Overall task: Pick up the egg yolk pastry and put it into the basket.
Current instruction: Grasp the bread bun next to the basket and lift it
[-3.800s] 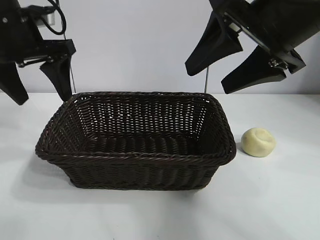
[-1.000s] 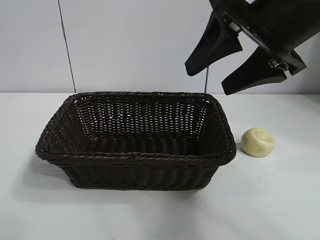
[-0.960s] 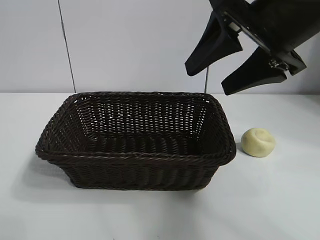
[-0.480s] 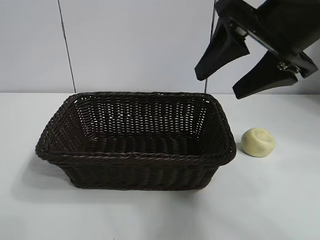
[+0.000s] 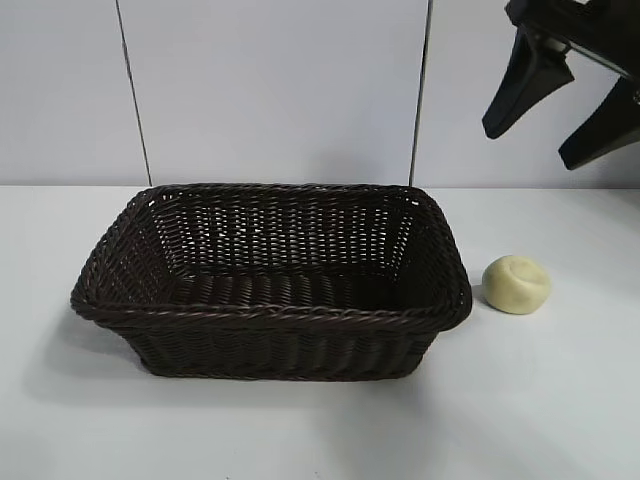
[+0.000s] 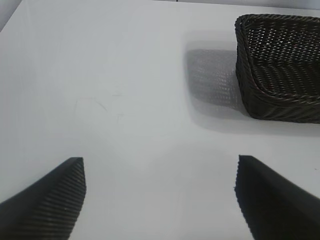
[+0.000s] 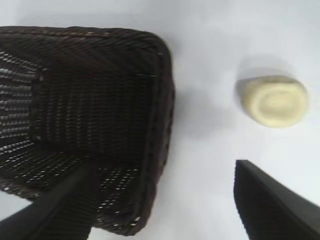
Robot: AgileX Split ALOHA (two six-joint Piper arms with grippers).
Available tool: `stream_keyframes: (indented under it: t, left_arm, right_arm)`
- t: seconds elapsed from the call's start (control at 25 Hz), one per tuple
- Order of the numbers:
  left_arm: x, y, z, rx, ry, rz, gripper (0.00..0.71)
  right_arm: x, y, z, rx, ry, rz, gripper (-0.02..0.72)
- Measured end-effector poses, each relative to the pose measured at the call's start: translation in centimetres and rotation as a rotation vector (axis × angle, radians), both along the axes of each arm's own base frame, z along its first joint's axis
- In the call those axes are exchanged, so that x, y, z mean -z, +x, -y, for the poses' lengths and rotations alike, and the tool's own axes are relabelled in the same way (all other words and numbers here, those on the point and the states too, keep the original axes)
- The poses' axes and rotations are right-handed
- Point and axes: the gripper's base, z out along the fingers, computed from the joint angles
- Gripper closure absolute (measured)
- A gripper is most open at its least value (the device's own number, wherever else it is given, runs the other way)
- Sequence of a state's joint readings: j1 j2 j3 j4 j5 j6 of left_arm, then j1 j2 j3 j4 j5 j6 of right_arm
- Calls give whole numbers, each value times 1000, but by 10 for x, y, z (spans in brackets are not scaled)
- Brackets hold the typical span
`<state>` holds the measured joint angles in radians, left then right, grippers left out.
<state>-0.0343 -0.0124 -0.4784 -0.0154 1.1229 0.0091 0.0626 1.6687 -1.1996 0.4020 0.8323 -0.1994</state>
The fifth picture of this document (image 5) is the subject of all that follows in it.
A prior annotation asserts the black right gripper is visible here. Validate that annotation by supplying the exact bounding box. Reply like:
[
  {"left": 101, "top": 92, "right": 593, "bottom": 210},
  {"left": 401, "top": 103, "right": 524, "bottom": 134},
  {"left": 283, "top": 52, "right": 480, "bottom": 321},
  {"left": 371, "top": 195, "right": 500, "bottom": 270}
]
[{"left": 481, "top": 0, "right": 640, "bottom": 171}]

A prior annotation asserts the pale yellow egg yolk pastry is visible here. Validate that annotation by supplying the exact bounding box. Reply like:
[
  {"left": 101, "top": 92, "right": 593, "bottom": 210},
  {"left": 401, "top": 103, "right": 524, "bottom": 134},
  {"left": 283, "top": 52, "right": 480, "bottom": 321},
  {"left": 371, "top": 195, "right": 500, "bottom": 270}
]
[{"left": 481, "top": 254, "right": 552, "bottom": 316}]

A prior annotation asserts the dark brown wicker basket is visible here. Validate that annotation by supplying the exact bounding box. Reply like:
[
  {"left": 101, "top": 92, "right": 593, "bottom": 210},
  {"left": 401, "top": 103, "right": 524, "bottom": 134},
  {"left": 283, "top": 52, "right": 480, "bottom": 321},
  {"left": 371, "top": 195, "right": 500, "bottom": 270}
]
[{"left": 68, "top": 182, "right": 473, "bottom": 385}]

